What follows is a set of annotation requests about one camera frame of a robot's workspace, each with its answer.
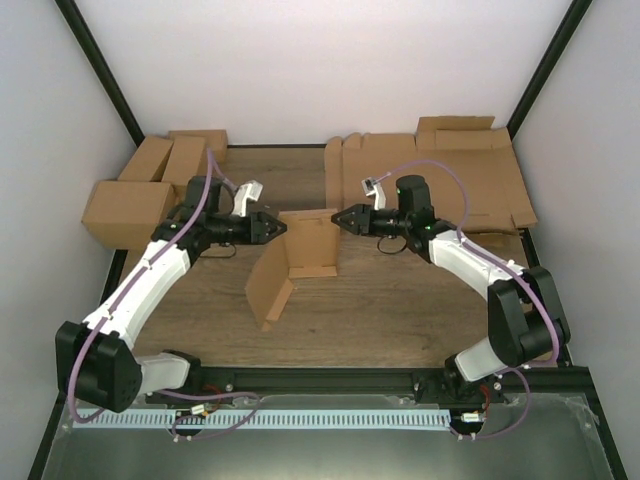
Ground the folded cardboard box middle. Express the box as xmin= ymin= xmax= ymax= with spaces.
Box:
xmin=162 ymin=136 xmax=208 ymax=201

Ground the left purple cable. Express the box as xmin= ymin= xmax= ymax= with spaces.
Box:
xmin=67 ymin=147 xmax=261 ymax=444

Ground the stack of flat cardboard blanks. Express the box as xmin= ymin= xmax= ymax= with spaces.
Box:
xmin=324 ymin=116 xmax=537 ymax=233

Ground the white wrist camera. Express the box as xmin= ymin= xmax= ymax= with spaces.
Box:
xmin=361 ymin=177 xmax=386 ymax=210
xmin=231 ymin=180 xmax=263 ymax=217

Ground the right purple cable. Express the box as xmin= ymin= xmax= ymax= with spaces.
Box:
xmin=379 ymin=159 xmax=564 ymax=441

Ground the small cardboard box rear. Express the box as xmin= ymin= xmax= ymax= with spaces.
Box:
xmin=168 ymin=129 xmax=228 ymax=163

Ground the light blue slotted cable duct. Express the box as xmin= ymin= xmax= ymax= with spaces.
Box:
xmin=84 ymin=409 xmax=451 ymax=431

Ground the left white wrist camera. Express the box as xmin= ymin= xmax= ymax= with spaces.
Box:
xmin=231 ymin=180 xmax=263 ymax=217

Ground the black frame post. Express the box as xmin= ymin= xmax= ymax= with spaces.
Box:
xmin=506 ymin=0 xmax=593 ymax=139
xmin=54 ymin=0 xmax=145 ymax=146

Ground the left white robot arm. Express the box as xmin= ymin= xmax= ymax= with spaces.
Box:
xmin=55 ymin=175 xmax=287 ymax=413

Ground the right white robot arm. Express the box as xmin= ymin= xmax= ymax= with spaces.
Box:
xmin=331 ymin=175 xmax=571 ymax=403

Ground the brown cardboard box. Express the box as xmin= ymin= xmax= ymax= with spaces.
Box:
xmin=245 ymin=209 xmax=340 ymax=331

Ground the large folded cardboard box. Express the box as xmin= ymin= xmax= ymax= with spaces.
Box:
xmin=82 ymin=180 xmax=176 ymax=251

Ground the black frame post right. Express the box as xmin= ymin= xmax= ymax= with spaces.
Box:
xmin=506 ymin=0 xmax=593 ymax=139

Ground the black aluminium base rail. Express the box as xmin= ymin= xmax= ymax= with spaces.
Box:
xmin=168 ymin=366 xmax=594 ymax=404

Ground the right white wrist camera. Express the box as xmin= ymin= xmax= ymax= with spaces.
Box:
xmin=361 ymin=177 xmax=386 ymax=210

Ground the black frame post left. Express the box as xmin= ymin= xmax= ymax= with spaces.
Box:
xmin=54 ymin=0 xmax=145 ymax=146

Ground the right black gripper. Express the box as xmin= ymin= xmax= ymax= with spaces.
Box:
xmin=332 ymin=205 xmax=411 ymax=239

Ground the purple cable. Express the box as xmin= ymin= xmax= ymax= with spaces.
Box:
xmin=379 ymin=159 xmax=564 ymax=441
xmin=67 ymin=147 xmax=261 ymax=444

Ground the folded cardboard box back left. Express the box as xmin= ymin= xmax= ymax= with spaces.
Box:
xmin=117 ymin=136 xmax=173 ymax=182

